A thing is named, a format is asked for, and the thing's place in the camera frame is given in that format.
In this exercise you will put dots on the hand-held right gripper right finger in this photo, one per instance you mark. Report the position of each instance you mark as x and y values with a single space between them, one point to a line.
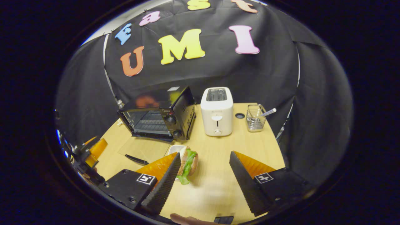
250 187

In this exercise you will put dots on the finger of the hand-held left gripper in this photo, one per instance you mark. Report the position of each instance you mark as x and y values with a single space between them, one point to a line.
98 147

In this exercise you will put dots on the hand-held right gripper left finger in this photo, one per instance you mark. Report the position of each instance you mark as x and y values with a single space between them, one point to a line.
162 187

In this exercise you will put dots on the burger with lettuce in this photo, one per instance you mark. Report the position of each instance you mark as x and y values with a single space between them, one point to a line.
189 164

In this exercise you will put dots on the black electric oven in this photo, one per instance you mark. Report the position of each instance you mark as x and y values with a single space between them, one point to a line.
179 115

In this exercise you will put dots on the small white dish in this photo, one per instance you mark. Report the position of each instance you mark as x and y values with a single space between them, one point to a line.
175 150

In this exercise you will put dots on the clear water bottle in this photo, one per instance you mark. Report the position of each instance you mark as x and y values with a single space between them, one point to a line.
119 104

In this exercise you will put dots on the black round table grommet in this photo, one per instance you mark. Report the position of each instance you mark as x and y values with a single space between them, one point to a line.
240 116

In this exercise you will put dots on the white toaster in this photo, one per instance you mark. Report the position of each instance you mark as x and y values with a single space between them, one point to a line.
217 112

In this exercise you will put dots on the black backdrop cloth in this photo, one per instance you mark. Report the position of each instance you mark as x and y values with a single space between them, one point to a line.
265 78

